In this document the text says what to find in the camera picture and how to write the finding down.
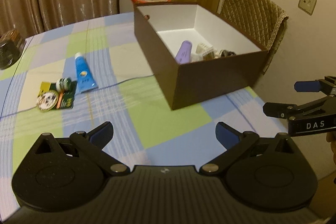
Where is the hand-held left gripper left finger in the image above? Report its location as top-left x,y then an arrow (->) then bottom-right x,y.
33,121 -> 130,176

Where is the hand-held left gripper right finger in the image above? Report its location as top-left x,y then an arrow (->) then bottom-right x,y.
199,122 -> 302,174

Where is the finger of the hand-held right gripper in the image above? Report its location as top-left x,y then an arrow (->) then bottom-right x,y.
262,97 -> 336,121
294,76 -> 336,96

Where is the brown storage box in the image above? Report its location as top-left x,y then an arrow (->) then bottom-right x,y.
133,2 -> 269,111

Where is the dark brown pouch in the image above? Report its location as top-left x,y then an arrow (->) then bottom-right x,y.
203,49 -> 237,60

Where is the small white box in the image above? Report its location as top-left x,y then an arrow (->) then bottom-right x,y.
196,42 -> 214,54

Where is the purple tube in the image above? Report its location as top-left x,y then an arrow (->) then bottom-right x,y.
175,40 -> 193,65

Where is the plaid cloth covered desktop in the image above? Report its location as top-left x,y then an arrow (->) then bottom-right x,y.
0,12 -> 289,214

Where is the person's right hand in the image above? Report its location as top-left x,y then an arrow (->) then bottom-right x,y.
325,131 -> 336,161

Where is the green yellow packet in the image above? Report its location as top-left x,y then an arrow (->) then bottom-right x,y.
39,80 -> 78,110

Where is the blue tube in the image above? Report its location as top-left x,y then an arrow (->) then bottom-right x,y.
75,53 -> 98,94

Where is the small green jar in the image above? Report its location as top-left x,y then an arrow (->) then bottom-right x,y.
56,77 -> 72,90

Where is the chair with quilted cover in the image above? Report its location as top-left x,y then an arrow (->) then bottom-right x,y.
217,0 -> 289,75

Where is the dark plastic wrapped jar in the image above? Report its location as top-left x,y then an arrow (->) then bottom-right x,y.
0,29 -> 27,69

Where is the wall socket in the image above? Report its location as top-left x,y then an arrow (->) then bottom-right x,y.
298,0 -> 317,16

